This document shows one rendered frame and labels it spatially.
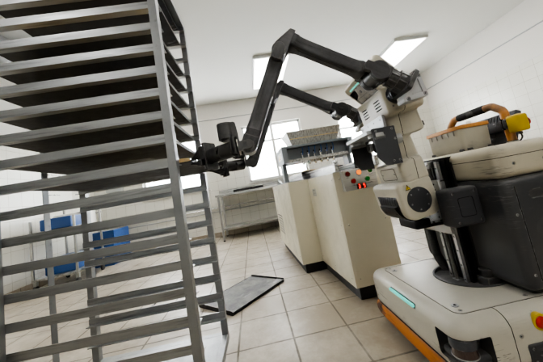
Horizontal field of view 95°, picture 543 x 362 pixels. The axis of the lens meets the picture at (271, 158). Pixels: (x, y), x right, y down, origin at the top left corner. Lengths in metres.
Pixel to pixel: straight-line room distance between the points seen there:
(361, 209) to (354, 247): 0.25
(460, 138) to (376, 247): 0.88
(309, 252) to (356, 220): 0.79
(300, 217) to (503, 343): 1.59
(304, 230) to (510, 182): 1.61
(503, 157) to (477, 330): 0.59
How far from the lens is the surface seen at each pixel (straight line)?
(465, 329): 1.13
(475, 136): 1.39
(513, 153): 1.26
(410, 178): 1.19
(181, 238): 0.93
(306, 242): 2.42
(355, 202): 1.78
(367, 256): 1.85
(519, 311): 1.24
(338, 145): 2.62
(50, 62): 1.29
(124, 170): 1.03
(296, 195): 2.36
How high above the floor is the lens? 0.80
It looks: 7 degrees up
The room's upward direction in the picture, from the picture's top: 10 degrees counter-clockwise
